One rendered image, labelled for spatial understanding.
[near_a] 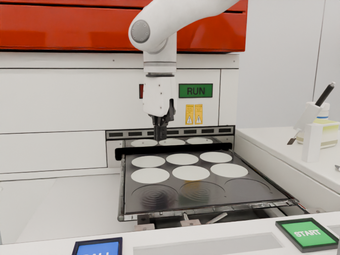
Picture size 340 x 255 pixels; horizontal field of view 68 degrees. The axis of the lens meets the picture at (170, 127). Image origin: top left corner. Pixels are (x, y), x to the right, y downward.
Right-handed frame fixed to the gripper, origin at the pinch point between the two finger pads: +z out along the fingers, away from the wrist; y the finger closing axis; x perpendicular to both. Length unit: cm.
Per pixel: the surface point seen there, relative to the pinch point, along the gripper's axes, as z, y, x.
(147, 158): 10.1, -8.5, 1.2
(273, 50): -34, -88, 191
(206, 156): 10.1, 0.7, 17.1
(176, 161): 10.1, -1.3, 6.6
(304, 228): 3.4, 42.0, -5.9
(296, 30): -54, -78, 210
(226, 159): 10.1, 6.1, 20.4
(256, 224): 3.9, 37.5, -9.7
